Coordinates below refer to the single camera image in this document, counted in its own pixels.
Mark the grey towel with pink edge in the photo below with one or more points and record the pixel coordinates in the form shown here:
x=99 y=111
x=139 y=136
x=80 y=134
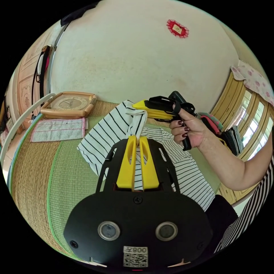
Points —
x=57 y=129

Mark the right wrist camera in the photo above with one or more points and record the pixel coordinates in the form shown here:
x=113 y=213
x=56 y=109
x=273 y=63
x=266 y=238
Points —
x=177 y=96

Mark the person's right hand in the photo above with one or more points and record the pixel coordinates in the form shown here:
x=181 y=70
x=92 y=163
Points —
x=192 y=130

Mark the person's body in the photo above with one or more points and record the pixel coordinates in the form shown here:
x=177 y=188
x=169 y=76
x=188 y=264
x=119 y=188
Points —
x=246 y=220

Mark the window with yellow wooden frame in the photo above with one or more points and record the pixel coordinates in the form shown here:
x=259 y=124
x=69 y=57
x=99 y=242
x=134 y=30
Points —
x=242 y=115

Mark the peach square clock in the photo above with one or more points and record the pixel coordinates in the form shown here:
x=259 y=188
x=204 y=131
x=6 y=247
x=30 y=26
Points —
x=68 y=105

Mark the person's right forearm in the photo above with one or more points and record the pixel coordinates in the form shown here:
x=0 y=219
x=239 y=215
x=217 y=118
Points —
x=233 y=167

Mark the floral curtain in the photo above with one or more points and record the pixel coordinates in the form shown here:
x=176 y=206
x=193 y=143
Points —
x=254 y=79

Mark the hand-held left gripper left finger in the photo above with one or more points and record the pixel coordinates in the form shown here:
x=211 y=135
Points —
x=128 y=167

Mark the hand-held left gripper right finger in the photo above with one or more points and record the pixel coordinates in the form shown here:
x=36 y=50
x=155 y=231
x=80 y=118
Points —
x=149 y=169

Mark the striped long-sleeve shirt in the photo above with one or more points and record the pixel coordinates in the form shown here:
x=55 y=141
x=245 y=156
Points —
x=107 y=137

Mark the pink wooden door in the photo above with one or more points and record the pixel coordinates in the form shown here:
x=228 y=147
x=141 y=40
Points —
x=23 y=85

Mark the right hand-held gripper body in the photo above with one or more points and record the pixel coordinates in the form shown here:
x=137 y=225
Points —
x=159 y=105

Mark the red wall ornament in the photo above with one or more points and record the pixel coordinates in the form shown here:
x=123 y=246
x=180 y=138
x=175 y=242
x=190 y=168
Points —
x=177 y=28

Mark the hanging black and white bag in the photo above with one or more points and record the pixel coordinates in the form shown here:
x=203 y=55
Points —
x=40 y=68

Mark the pile of clothes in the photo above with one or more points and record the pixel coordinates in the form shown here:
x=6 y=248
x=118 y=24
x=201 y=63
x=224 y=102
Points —
x=229 y=137

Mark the white curved rail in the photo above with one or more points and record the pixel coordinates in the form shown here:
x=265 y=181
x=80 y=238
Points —
x=19 y=124

